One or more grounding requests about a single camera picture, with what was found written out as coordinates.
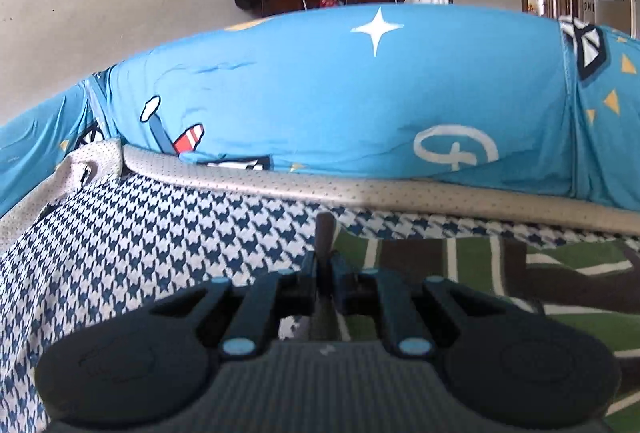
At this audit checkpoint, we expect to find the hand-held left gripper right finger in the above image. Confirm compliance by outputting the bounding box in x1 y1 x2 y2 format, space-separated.
327 253 506 359

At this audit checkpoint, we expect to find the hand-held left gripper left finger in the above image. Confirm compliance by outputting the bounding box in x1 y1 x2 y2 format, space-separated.
145 252 322 359

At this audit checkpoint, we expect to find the blue printed sofa back cover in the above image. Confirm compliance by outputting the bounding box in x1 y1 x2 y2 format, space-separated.
0 3 640 220

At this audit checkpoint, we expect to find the green brown striped t-shirt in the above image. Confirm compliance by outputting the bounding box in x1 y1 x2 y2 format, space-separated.
277 212 640 433

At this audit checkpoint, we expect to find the houndstooth sofa seat cover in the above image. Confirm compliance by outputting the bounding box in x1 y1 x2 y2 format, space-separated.
0 138 640 433

